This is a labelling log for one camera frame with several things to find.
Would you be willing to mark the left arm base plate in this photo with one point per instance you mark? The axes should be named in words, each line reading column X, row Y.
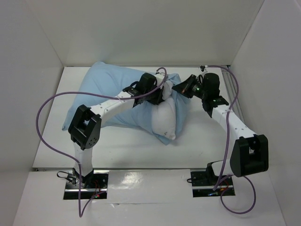
column 96, row 186

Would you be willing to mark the white pillow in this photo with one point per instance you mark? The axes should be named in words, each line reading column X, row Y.
column 163, row 116

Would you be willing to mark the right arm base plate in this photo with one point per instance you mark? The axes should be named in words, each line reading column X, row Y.
column 203, row 181

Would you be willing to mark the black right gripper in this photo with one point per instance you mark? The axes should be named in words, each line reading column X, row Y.
column 188, row 85

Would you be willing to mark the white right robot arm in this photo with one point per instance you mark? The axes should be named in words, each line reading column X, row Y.
column 250, row 153

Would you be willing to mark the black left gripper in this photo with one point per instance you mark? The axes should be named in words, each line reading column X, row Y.
column 157, row 92

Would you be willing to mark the light blue pillowcase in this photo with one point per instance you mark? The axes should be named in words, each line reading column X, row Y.
column 104, row 80

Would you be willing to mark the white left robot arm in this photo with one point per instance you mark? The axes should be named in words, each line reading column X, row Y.
column 86, row 124

